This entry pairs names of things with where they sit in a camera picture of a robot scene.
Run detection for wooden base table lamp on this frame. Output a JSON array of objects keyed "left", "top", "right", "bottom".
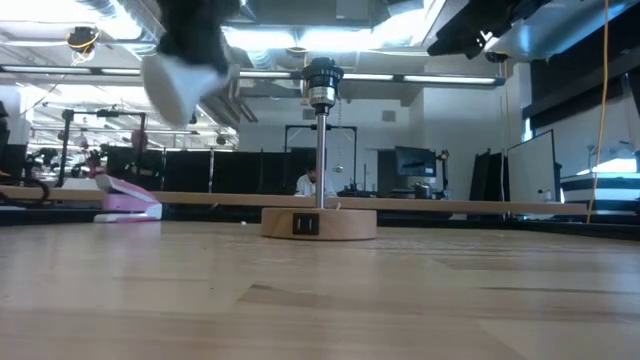
[{"left": 260, "top": 56, "right": 378, "bottom": 242}]

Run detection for black aluminium table frame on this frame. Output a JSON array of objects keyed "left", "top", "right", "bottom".
[{"left": 0, "top": 205, "right": 640, "bottom": 241}]

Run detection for black cable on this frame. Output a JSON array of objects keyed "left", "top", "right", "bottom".
[{"left": 0, "top": 174, "right": 51, "bottom": 207}]

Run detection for black rectangular rack frame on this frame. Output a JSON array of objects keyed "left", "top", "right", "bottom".
[{"left": 284, "top": 124, "right": 359, "bottom": 194}]

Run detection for metal bead pull chain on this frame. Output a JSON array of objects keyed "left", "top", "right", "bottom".
[{"left": 335, "top": 97, "right": 345, "bottom": 174}]

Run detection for white lightbulb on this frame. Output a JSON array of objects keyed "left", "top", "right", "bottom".
[{"left": 140, "top": 53, "right": 241, "bottom": 129}]

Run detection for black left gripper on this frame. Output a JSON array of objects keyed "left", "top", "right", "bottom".
[{"left": 157, "top": 0, "right": 242, "bottom": 76}]

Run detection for black monitor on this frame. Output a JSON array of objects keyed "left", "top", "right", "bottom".
[{"left": 394, "top": 145, "right": 437, "bottom": 179}]

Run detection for white whiteboard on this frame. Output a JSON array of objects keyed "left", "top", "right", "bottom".
[{"left": 507, "top": 129, "right": 562, "bottom": 204}]

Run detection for long ceiling light bar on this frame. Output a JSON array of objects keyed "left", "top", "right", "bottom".
[{"left": 0, "top": 63, "right": 506, "bottom": 87}]

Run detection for light wooden desk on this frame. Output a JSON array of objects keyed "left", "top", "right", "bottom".
[{"left": 0, "top": 184, "right": 590, "bottom": 217}]

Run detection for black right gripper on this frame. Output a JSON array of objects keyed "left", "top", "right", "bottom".
[{"left": 427, "top": 0, "right": 539, "bottom": 60}]

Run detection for person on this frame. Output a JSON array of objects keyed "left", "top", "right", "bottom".
[{"left": 294, "top": 164, "right": 337, "bottom": 197}]

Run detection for yellow cable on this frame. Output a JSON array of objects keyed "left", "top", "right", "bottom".
[{"left": 585, "top": 0, "right": 611, "bottom": 225}]

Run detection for black overhead camera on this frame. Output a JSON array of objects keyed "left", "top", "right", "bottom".
[{"left": 66, "top": 25, "right": 100, "bottom": 54}]

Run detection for black partition wall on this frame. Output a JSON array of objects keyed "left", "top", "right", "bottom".
[{"left": 104, "top": 147, "right": 321, "bottom": 195}]

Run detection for black gantry frame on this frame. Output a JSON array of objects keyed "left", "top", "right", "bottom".
[{"left": 57, "top": 108, "right": 149, "bottom": 189}]

